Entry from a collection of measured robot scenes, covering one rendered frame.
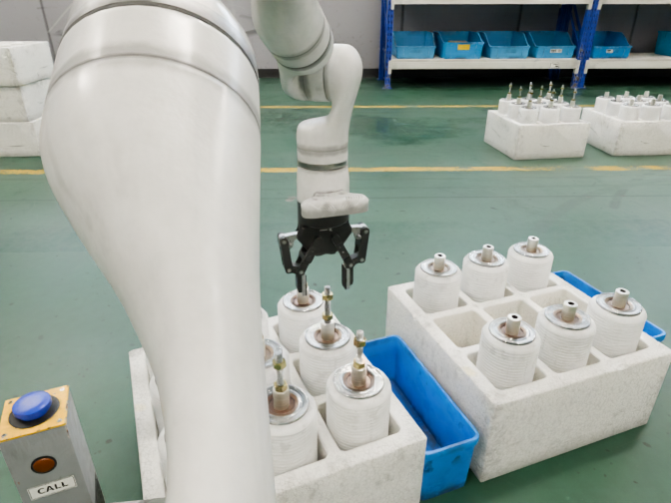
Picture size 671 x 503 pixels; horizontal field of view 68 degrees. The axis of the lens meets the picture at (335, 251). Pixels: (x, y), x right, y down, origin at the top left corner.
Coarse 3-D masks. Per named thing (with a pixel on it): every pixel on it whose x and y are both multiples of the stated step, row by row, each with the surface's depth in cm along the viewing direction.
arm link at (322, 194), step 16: (304, 176) 67; (320, 176) 66; (336, 176) 67; (304, 192) 68; (320, 192) 67; (336, 192) 67; (304, 208) 64; (320, 208) 64; (336, 208) 64; (352, 208) 65
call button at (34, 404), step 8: (32, 392) 60; (40, 392) 60; (16, 400) 58; (24, 400) 58; (32, 400) 58; (40, 400) 58; (48, 400) 59; (16, 408) 57; (24, 408) 57; (32, 408) 57; (40, 408) 57; (48, 408) 59; (16, 416) 57; (24, 416) 57; (32, 416) 57; (40, 416) 58
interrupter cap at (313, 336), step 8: (312, 328) 84; (320, 328) 84; (336, 328) 84; (344, 328) 84; (312, 336) 82; (320, 336) 82; (336, 336) 82; (344, 336) 82; (312, 344) 80; (320, 344) 80; (328, 344) 80; (336, 344) 80; (344, 344) 80
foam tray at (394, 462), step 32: (320, 416) 76; (320, 448) 74; (384, 448) 71; (416, 448) 72; (160, 480) 66; (288, 480) 66; (320, 480) 67; (352, 480) 70; (384, 480) 73; (416, 480) 76
